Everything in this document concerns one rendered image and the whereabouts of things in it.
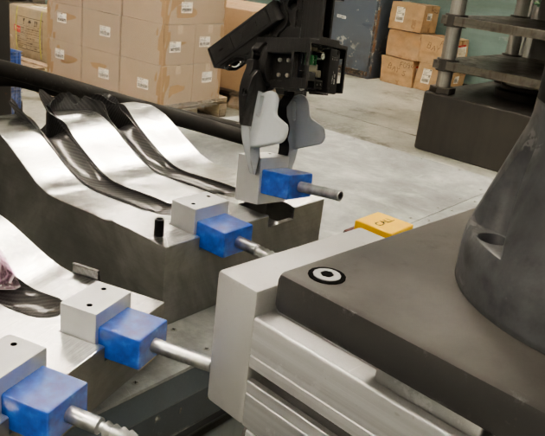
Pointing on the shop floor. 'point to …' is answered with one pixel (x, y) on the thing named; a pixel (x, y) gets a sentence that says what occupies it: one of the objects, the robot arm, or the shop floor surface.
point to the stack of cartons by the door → (415, 47)
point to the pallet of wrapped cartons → (140, 48)
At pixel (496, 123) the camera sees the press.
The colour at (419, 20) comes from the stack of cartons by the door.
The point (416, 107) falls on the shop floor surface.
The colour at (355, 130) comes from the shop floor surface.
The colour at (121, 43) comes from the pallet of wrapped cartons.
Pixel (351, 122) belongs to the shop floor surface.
